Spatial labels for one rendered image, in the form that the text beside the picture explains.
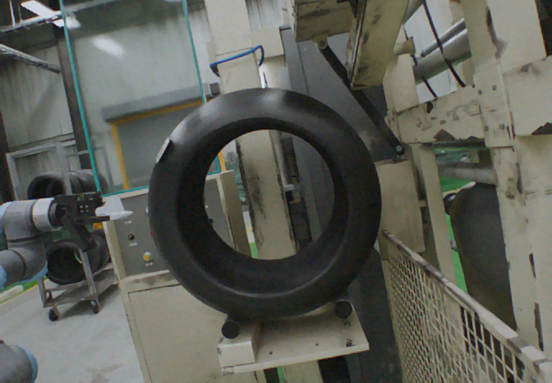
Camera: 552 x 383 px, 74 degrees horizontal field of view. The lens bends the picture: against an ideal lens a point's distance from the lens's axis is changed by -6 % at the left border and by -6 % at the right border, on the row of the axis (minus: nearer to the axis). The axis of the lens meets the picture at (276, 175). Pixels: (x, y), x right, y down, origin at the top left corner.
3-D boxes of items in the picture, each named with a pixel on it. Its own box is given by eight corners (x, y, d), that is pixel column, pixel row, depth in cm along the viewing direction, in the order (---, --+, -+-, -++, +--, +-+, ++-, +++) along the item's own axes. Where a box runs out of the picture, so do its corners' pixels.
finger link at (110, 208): (125, 196, 98) (91, 200, 99) (127, 219, 99) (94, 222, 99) (130, 196, 101) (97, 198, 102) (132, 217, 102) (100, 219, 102)
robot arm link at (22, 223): (17, 233, 108) (12, 199, 107) (56, 230, 108) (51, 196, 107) (-6, 241, 99) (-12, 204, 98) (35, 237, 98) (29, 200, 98)
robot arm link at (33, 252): (0, 287, 98) (-8, 242, 97) (27, 273, 109) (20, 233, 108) (30, 286, 97) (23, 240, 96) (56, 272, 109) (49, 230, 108)
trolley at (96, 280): (96, 285, 539) (66, 154, 529) (142, 277, 536) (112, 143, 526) (39, 325, 404) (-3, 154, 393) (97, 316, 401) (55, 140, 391)
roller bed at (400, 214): (369, 246, 140) (353, 166, 139) (408, 237, 140) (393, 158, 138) (381, 260, 121) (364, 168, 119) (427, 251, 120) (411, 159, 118)
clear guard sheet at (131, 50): (101, 197, 166) (58, -12, 161) (221, 173, 164) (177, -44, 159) (98, 198, 164) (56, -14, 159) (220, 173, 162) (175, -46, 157)
